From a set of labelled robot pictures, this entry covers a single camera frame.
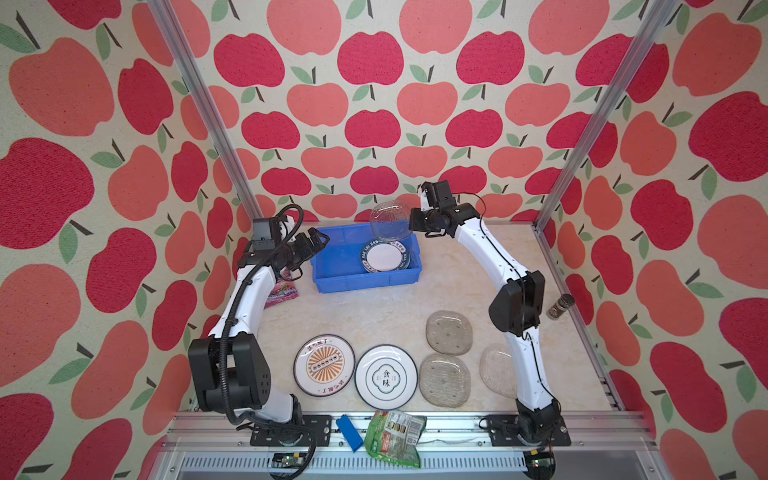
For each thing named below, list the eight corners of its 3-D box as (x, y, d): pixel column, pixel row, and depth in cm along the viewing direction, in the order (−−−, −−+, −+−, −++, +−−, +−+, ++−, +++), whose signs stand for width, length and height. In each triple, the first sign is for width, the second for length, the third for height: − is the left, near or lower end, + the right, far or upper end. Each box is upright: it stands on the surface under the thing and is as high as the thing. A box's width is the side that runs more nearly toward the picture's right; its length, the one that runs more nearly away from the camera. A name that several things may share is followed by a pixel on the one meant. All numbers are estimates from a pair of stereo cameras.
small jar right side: (548, 321, 96) (564, 304, 88) (545, 311, 98) (559, 294, 90) (561, 321, 96) (578, 304, 88) (557, 311, 98) (573, 294, 90)
